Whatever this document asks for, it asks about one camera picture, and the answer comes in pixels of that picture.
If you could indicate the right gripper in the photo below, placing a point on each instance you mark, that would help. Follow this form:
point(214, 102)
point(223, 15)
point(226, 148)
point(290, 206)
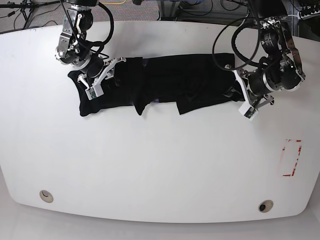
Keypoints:
point(95, 75)

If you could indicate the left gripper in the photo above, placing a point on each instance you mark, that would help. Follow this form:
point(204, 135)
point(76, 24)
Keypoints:
point(253, 87)

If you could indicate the black T-shirt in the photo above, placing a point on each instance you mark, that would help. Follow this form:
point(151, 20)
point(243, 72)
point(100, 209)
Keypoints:
point(192, 81)

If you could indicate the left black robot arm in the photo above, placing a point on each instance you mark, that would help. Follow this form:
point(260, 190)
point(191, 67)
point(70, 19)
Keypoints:
point(280, 69)

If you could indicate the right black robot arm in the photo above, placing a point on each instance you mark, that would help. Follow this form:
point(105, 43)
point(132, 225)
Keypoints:
point(73, 47)

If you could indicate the red tape rectangle marking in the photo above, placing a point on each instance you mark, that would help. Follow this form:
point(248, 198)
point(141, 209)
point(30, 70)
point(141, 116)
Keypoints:
point(290, 157)

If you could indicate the black tripod stand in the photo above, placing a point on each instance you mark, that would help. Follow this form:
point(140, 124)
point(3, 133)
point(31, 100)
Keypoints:
point(26, 9)

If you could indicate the white power strip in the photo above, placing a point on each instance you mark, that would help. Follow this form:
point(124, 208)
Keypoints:
point(308, 13)

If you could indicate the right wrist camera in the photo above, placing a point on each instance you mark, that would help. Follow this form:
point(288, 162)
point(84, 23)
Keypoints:
point(94, 92)

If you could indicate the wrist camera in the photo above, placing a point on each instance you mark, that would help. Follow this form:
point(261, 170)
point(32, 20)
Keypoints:
point(94, 92)
point(248, 111)

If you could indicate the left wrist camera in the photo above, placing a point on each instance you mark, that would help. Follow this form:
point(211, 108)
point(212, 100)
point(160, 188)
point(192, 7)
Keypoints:
point(248, 111)

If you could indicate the aluminium frame post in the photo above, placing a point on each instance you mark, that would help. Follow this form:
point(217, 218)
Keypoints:
point(168, 9)

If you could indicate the right table cable grommet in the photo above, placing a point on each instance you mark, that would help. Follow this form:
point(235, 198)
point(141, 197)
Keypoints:
point(266, 206)

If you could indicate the table cable grommet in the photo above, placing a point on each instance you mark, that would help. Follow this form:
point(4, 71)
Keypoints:
point(46, 196)
point(266, 206)

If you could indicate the left table cable grommet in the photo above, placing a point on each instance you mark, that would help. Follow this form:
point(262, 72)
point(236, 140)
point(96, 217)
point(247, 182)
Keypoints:
point(46, 196)

